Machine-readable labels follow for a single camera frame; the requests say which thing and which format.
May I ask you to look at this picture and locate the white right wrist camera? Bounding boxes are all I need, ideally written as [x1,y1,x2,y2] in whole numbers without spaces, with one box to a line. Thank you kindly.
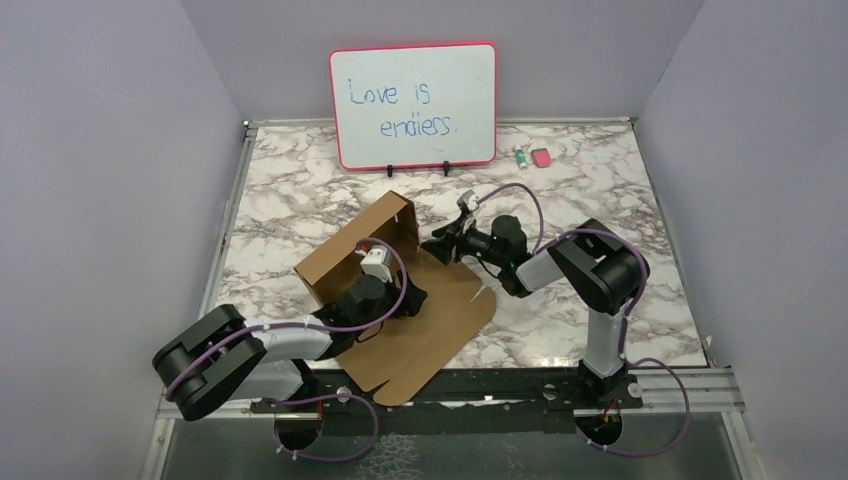
[457,189,479,228]

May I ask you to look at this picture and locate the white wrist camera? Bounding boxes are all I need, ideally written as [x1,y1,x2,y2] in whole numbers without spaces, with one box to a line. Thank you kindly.
[457,189,479,228]
[355,245,394,283]

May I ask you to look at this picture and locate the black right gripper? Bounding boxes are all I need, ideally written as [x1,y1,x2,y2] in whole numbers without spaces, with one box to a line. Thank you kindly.
[420,213,506,269]

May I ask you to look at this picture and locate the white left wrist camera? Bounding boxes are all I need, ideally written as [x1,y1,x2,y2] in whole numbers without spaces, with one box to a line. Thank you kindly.
[355,245,394,283]

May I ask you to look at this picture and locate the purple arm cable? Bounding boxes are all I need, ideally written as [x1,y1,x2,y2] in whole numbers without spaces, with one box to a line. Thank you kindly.
[164,237,409,464]
[473,182,694,459]

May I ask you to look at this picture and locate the pink eraser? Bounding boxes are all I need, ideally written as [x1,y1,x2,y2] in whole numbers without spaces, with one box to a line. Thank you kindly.
[531,148,552,169]

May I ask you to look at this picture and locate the pink framed whiteboard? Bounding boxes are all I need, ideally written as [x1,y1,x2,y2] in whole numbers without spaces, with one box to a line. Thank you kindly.
[329,42,498,171]

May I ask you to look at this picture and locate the black whiteboard stand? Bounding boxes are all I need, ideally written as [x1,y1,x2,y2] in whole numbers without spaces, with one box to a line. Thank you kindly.
[386,161,452,178]

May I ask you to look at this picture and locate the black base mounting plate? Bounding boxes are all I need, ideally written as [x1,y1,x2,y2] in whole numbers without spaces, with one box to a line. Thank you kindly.
[209,367,643,436]

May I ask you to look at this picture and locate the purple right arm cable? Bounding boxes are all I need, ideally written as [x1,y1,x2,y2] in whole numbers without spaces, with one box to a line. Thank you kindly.
[473,182,694,459]

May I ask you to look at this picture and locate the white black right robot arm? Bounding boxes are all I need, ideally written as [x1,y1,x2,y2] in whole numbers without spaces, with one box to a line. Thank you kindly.
[422,213,650,407]

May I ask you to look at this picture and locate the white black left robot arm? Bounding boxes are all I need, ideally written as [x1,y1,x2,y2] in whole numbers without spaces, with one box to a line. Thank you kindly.
[152,274,428,421]

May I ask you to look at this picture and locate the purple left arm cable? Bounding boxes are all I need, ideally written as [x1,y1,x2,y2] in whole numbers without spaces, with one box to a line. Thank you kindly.
[164,237,409,464]

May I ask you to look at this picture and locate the green white marker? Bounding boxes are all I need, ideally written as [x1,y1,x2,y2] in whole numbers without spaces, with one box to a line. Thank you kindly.
[514,150,528,170]

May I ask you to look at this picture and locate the brown cardboard box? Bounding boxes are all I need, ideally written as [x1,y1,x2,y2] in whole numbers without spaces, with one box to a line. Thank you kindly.
[295,191,496,407]

